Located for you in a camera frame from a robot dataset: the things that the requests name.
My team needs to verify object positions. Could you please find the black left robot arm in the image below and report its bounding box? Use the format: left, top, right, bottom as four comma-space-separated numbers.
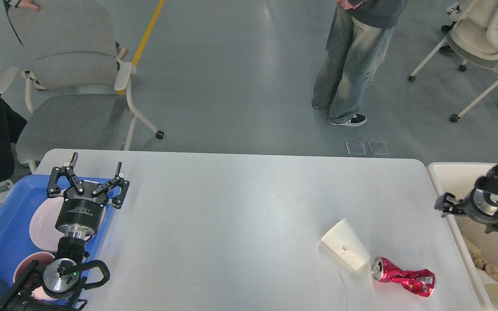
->
0, 153, 130, 311

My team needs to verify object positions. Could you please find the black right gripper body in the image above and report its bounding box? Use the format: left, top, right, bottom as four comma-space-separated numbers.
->
463, 188, 498, 225

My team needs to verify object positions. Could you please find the brown paper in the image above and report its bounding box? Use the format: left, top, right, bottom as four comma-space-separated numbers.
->
463, 236, 498, 282

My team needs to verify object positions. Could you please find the beige plastic bin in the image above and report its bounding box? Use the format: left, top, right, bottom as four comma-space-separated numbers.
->
427, 162, 498, 311

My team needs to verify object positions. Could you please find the grey office chair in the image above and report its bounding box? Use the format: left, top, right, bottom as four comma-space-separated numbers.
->
0, 0, 164, 173

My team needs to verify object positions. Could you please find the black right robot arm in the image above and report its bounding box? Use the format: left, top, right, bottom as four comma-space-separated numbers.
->
434, 164, 498, 234

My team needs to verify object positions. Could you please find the blue plastic tray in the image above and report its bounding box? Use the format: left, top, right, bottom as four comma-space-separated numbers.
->
0, 175, 115, 298

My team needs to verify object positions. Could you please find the pink plate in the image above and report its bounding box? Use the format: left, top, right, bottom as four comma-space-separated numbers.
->
29, 197, 91, 253

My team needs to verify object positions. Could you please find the white paper sheet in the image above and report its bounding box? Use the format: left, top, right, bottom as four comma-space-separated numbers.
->
320, 219, 371, 270

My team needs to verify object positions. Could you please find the pink mug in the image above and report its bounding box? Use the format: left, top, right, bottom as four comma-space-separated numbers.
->
14, 252, 59, 301

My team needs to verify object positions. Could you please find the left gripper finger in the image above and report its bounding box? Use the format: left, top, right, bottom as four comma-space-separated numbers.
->
92, 162, 130, 209
47, 152, 84, 199

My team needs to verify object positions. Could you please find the red item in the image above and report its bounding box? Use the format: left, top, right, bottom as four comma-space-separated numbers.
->
371, 257, 436, 297

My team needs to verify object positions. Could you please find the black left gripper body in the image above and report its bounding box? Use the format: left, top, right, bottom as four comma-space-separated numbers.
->
55, 181, 109, 237

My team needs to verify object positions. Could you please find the white office chair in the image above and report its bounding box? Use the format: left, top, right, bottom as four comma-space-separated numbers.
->
408, 0, 498, 122

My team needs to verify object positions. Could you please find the person in black trousers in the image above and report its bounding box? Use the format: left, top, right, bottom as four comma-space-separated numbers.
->
438, 22, 457, 55

